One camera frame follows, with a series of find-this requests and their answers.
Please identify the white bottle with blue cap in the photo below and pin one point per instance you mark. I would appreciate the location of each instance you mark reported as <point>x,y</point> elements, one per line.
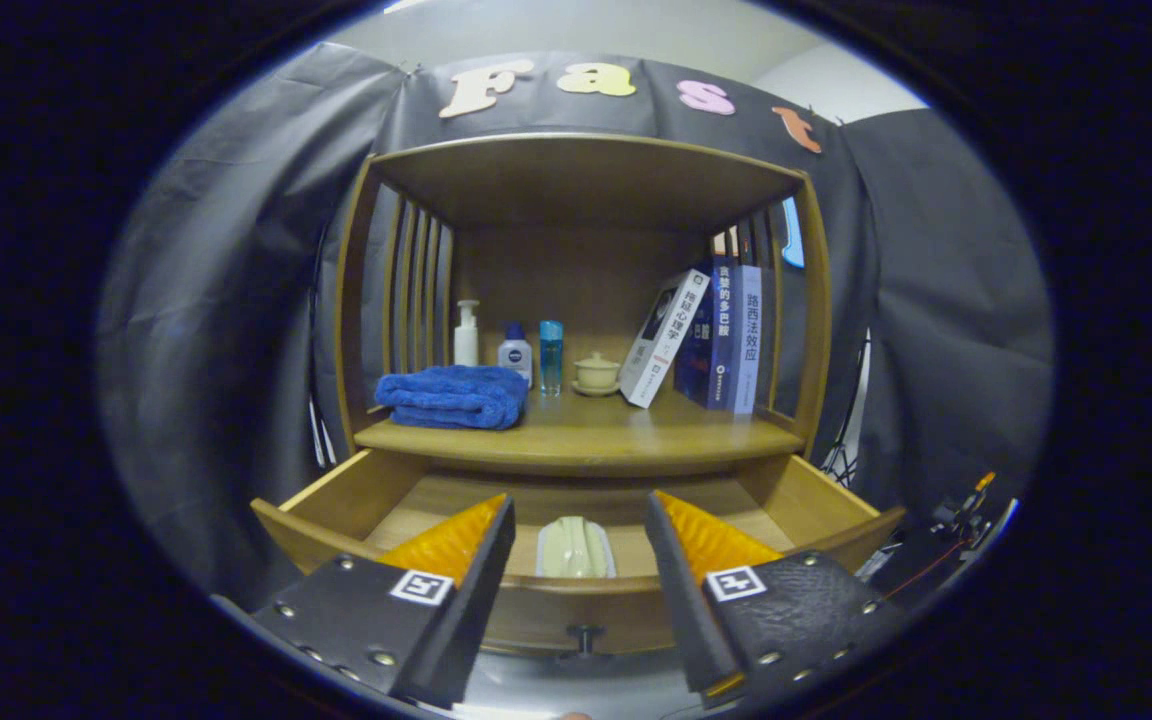
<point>515,358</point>

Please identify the light blue book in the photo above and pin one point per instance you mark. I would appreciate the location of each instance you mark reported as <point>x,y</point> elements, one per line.
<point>748,340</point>

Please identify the dark blue book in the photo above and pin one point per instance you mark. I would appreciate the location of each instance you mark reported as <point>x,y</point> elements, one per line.
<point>716,340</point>

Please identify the cream lidded teacup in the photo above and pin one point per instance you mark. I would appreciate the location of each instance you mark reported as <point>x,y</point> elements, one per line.
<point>596,375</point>

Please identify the wooden cabinet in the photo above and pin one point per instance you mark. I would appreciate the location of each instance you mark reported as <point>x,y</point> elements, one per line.
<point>576,180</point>

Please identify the clear blue bottle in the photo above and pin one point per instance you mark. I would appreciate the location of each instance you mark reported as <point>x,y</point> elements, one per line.
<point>551,360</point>

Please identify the white pump bottle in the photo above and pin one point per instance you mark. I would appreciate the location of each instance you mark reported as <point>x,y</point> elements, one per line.
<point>466,340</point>

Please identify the wooden countertop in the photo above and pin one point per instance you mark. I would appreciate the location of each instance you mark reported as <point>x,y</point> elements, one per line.
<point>636,430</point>

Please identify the wooden drawer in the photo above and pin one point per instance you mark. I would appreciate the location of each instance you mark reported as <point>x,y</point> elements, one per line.
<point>586,603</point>

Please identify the white book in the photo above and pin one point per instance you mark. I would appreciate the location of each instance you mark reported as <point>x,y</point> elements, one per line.
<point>661,340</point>

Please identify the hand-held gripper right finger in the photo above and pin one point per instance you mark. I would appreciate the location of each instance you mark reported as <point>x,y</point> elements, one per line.
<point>686,600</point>

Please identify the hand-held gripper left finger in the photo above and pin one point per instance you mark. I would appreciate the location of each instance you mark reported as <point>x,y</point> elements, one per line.
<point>466,600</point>

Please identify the black drawer knob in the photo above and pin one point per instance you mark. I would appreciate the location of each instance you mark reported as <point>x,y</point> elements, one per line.
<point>585,638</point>

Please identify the black tripod stand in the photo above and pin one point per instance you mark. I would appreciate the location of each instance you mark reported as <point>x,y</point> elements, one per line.
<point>321,435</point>
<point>848,440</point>

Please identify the folded blue towel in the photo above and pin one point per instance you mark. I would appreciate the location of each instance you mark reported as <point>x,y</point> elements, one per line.
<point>451,398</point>

